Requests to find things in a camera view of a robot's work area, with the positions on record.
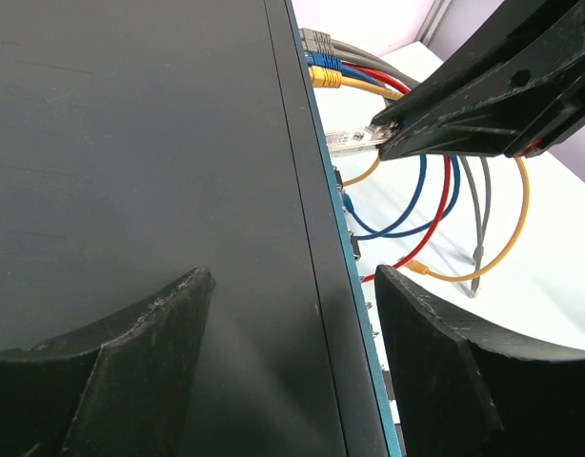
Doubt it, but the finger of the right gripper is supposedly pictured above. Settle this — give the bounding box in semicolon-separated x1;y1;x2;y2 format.
372;0;585;160

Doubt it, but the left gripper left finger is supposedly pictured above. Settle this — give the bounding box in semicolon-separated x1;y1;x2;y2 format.
0;268;215;456

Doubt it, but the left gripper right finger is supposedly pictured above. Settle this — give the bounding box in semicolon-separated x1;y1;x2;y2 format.
374;266;585;456

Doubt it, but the small metal clip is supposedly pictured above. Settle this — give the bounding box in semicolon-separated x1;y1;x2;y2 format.
325;123;400;156

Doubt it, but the yellow patch cable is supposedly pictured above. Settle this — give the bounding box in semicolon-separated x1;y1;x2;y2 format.
308;65;531;284

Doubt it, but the blue patch cable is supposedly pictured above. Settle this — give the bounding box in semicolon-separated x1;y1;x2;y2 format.
311;59;462;239
305;51;428;241

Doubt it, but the long grey patch cable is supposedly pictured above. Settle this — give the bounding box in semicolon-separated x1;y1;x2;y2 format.
301;37;493;266

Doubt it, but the red patch cable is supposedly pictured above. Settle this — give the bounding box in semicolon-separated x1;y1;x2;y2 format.
339;61;453;284

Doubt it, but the blue plugged patch cable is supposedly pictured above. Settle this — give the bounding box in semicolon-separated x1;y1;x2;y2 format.
311;59;462;239

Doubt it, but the dark grey network switch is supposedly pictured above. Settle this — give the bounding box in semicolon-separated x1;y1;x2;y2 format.
0;1;400;456

